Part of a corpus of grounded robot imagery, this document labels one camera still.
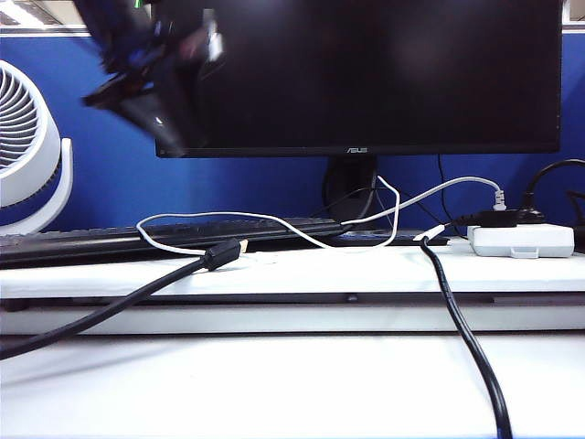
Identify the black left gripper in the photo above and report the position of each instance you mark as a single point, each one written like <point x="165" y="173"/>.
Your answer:
<point x="155" y="59"/>

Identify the black ASUS computer monitor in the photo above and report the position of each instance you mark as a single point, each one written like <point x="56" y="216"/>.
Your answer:
<point x="388" y="68"/>

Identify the white power strip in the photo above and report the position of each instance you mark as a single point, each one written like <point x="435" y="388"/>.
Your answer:
<point x="521" y="240"/>

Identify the black monitor stand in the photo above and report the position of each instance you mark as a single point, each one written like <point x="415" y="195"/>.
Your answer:
<point x="349" y="192"/>

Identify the white raised desk platform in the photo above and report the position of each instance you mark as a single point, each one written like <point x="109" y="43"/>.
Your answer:
<point x="274" y="279"/>

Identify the white desk fan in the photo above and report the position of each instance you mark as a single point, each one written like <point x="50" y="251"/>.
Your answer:
<point x="41" y="137"/>

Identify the black computer keyboard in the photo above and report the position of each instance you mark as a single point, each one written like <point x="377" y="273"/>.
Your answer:
<point x="91" y="242"/>

